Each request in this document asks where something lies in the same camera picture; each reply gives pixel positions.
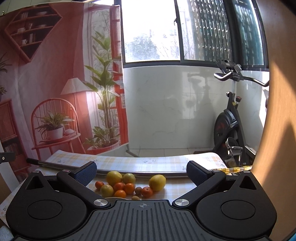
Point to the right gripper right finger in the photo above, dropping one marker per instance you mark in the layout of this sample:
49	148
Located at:
206	181

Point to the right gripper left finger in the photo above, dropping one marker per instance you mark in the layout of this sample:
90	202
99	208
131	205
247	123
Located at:
75	182

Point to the large yellow lemon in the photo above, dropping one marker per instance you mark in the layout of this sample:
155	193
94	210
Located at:
157	182

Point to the green-yellow orange back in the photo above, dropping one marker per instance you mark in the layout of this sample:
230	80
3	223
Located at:
129	178

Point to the green-yellow orange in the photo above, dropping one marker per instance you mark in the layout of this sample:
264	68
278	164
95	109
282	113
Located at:
129	178
107	191

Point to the small orange tangerine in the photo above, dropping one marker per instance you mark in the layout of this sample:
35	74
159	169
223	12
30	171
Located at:
98	185
119	186
146	192
129	188
120	194

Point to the steel pole with gold end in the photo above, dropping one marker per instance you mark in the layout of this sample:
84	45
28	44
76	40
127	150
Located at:
138	174

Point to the green-yellow orange front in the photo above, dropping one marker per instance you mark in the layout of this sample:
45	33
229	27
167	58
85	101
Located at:
107	191

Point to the plaid floral tablecloth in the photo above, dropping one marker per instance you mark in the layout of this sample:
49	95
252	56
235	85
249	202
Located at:
174	187

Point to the large yellow grapefruit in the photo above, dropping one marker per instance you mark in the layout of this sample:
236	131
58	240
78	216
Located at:
113	177

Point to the black exercise bike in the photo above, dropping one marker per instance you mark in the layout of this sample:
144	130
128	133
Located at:
229	138

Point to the wooden board panel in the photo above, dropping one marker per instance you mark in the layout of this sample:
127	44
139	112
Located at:
274	165

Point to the printed room backdrop cloth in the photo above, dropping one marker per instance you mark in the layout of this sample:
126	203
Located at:
61	82

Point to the window with dark frame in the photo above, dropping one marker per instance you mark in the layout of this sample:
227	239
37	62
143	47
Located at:
192	33

